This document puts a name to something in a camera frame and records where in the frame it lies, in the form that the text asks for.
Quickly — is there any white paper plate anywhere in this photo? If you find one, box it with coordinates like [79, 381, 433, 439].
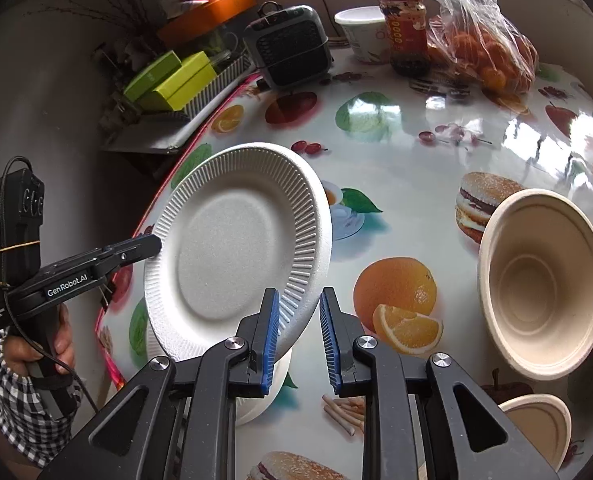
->
[236, 351, 292, 427]
[144, 142, 333, 361]
[146, 318, 293, 427]

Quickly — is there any beige paper bowl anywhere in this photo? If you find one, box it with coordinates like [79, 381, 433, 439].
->
[499, 393, 572, 471]
[478, 188, 593, 382]

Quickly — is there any checkered left sleeve forearm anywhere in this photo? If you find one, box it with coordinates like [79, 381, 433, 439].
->
[0, 330, 83, 468]

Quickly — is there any person's left hand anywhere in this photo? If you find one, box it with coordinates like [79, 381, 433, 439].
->
[1, 303, 76, 377]

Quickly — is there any upper lime green box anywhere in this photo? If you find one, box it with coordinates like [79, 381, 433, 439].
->
[123, 51, 182, 103]

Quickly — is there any lime green box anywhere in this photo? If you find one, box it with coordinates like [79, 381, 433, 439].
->
[136, 51, 216, 112]
[123, 51, 182, 103]

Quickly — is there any lower lime green box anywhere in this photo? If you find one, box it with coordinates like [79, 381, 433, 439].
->
[136, 51, 216, 112]

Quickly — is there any grey striped tray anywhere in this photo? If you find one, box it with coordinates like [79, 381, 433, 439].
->
[138, 54, 254, 118]

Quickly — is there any small grey desk heater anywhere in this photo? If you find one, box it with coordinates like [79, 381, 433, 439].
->
[242, 1, 333, 90]

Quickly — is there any orange shelf box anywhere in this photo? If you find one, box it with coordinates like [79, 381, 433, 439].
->
[156, 0, 256, 49]

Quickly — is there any red labelled sauce jar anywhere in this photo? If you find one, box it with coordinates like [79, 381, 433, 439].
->
[379, 0, 431, 77]

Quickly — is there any plastic bag of oranges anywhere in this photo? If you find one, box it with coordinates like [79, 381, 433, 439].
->
[423, 0, 539, 94]

